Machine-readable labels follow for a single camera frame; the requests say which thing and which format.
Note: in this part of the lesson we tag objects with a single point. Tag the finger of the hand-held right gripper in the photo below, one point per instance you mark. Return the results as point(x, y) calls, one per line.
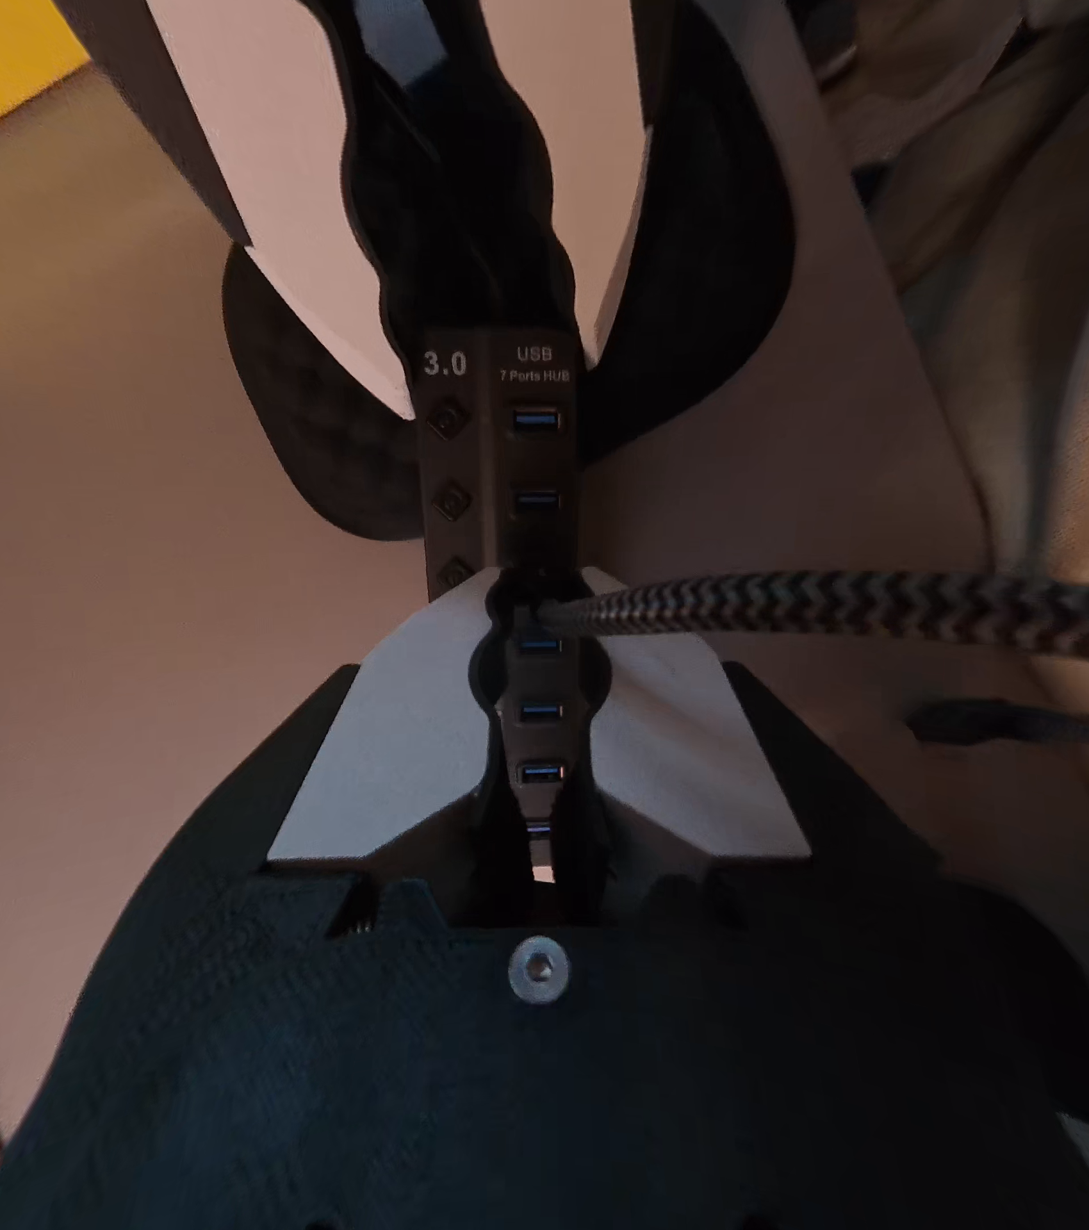
point(285, 192)
point(592, 144)

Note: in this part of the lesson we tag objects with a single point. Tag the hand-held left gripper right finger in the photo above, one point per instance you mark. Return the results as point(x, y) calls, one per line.
point(698, 759)

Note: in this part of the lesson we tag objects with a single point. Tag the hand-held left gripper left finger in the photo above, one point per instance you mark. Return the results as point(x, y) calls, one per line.
point(391, 759)

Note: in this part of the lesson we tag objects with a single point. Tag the black usb hub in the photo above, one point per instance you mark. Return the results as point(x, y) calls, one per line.
point(496, 461)

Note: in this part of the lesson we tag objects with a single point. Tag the person's light clothing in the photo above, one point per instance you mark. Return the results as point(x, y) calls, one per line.
point(1034, 336)

